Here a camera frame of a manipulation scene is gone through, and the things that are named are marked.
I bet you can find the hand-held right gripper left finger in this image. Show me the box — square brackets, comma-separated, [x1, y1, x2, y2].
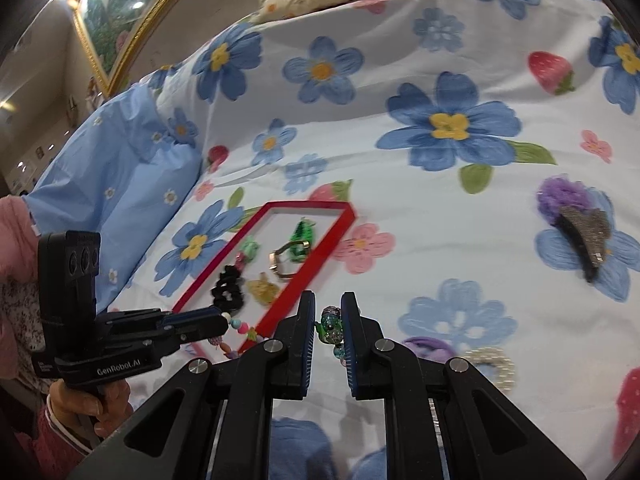
[65, 290, 318, 480]

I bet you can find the light green hair tie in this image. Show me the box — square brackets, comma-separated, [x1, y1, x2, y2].
[235, 237, 262, 268]

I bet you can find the gold framed painting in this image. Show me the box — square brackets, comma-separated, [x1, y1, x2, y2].
[72, 0, 211, 96]

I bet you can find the person's left forearm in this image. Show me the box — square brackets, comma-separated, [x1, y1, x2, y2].
[30, 400, 103, 468]

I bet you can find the purple scrunchie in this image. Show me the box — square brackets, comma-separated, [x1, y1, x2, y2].
[536, 175, 596, 226]

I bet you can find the person's left hand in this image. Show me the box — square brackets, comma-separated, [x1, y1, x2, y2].
[47, 377, 134, 443]

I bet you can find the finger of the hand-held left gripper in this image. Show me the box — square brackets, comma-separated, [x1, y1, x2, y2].
[160, 307, 226, 328]
[165, 317, 229, 356]

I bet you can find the light blue pillow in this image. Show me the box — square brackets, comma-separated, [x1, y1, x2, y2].
[22, 85, 203, 311]

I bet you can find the yellow hair accessory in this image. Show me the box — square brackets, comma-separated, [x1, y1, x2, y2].
[245, 272, 280, 306]

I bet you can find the floral strawberry bed sheet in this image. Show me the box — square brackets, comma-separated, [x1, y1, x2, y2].
[100, 0, 640, 480]

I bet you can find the white pearl bracelet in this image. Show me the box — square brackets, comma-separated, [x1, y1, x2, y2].
[462, 346, 516, 391]

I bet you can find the metal wrist watch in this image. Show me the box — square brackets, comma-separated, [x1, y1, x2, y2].
[267, 240, 312, 281]

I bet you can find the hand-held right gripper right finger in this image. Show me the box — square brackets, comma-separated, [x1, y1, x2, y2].
[340, 291, 588, 480]

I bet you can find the red jewelry tray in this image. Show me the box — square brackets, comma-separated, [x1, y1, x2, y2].
[170, 201, 357, 356]

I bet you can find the teal glass bead bracelet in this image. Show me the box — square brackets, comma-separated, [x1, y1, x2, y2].
[315, 305, 351, 366]

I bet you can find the person's pink clothing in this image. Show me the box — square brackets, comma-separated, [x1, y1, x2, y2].
[0, 195, 48, 396]

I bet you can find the black scrunchie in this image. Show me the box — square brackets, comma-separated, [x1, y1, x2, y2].
[210, 265, 247, 316]

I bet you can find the colorful bead bracelet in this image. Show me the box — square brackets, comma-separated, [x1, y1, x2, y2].
[210, 310, 261, 358]

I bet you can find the green woven bracelet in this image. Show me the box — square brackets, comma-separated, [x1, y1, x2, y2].
[289, 217, 318, 263]

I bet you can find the glitter hair claw clip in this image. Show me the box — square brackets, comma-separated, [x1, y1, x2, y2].
[555, 206, 613, 283]

